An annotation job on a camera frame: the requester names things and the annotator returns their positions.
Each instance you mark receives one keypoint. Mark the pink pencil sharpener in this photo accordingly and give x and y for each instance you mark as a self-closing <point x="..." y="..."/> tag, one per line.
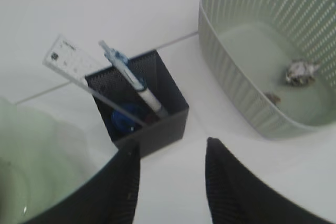
<point x="150" y="118"/>

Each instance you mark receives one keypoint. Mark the wavy pale green glass plate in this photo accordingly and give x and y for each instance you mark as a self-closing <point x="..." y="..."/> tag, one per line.
<point x="43" y="161"/>

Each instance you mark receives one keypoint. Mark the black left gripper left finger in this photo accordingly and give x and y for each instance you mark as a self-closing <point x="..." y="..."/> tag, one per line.
<point x="110" y="196"/>

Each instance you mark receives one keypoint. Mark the large paper scrap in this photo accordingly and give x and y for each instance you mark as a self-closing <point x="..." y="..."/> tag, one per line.
<point x="300" y="73"/>

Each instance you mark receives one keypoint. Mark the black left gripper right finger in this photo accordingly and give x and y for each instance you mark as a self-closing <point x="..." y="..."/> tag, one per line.
<point x="236" y="195"/>

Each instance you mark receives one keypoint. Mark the black mesh pen holder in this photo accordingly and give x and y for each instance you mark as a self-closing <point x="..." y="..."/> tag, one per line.
<point x="158" y="133"/>

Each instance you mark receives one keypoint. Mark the blue pencil sharpener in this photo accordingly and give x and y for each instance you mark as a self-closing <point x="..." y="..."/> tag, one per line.
<point x="123" y="123"/>

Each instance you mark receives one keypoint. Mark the blue grey ballpoint pen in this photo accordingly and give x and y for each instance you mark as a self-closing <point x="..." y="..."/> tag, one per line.
<point x="120" y="61"/>

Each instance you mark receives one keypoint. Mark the pale green plastic basket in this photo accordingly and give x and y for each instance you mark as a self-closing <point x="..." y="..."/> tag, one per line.
<point x="247" y="45"/>

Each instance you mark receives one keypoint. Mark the clear plastic ruler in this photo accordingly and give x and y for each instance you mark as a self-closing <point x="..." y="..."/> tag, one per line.
<point x="72" y="63"/>

